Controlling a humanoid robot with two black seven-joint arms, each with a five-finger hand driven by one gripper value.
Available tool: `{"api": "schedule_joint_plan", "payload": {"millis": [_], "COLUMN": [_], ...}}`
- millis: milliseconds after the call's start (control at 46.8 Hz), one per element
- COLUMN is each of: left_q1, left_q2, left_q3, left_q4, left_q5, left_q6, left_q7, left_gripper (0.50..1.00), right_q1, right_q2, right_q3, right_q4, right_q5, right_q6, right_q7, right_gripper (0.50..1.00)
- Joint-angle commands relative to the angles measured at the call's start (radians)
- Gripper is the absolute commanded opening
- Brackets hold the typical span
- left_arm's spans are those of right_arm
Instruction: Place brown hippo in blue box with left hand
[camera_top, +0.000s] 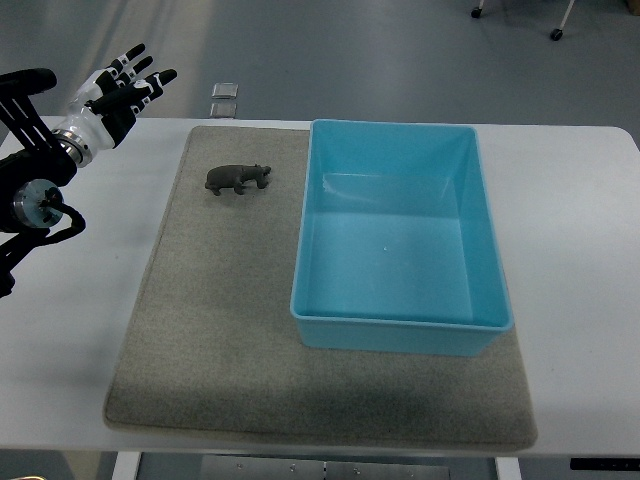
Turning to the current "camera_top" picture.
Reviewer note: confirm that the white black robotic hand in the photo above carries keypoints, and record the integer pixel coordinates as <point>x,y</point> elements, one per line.
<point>106,106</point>

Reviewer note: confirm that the brown hippo toy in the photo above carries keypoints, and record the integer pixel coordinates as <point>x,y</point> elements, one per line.
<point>235,177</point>

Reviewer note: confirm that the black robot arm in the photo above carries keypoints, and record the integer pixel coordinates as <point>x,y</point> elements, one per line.
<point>33,209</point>

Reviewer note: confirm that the blue plastic box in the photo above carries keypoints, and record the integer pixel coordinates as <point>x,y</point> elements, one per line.
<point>397,250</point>

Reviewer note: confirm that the lower floor outlet plate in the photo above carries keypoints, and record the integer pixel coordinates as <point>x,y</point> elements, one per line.
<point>223,110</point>

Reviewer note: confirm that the floor outlet plate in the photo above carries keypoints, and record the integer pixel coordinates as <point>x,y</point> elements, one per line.
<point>224,90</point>
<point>223,110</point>

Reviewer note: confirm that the upper floor outlet plate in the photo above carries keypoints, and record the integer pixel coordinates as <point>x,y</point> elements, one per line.
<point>224,90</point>

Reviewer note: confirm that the grey felt mat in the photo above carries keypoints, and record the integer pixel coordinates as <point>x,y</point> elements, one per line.
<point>212,350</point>

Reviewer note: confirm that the right caster wheel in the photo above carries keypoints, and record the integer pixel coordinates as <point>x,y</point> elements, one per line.
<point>556,34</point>

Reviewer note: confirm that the black table control panel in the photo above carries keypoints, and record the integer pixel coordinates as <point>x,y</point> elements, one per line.
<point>605,464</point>

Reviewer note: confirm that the metal table frame bracket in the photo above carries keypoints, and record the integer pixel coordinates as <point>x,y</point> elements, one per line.
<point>235,467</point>

